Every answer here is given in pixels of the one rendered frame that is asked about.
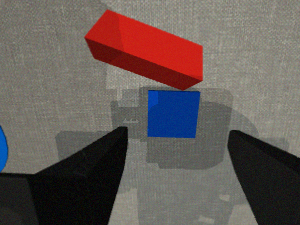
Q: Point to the blue circle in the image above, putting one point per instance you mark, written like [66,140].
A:
[3,149]

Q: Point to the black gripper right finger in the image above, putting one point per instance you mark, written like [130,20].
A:
[269,177]

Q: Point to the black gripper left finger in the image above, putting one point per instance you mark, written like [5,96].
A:
[83,193]

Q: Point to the blue block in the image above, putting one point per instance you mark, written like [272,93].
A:
[172,113]

